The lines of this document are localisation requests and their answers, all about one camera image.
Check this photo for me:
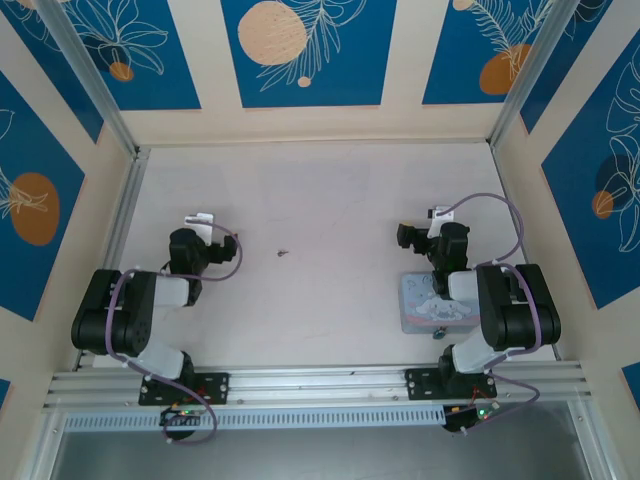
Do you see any light blue pouch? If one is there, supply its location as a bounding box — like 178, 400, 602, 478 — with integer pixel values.
399, 271, 484, 335

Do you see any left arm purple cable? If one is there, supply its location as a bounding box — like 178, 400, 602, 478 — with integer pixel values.
103, 222, 245, 445

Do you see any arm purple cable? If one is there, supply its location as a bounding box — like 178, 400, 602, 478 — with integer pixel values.
432, 193, 547, 437
103, 222, 245, 445

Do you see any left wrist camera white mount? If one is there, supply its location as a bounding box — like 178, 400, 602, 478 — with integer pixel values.
183, 211, 217, 237

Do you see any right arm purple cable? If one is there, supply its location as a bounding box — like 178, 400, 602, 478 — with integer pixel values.
432, 193, 547, 437

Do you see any aluminium side rail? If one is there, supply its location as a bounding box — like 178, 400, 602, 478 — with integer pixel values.
73, 146, 151, 372
486, 141, 562, 362

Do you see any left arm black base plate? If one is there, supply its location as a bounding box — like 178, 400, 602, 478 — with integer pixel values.
138, 370, 232, 407

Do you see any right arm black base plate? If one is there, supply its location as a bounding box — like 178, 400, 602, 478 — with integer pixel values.
404, 366, 499, 402

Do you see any aluminium cross rail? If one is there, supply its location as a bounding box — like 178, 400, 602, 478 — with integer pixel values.
41, 361, 595, 413

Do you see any grey slotted cable duct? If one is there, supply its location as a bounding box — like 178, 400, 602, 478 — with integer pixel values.
63, 405, 447, 433

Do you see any clear plastic rail strip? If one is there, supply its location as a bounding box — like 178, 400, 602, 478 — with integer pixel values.
488, 0, 577, 147

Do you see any aluminium corner post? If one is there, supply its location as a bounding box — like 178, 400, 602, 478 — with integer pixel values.
35, 0, 140, 157

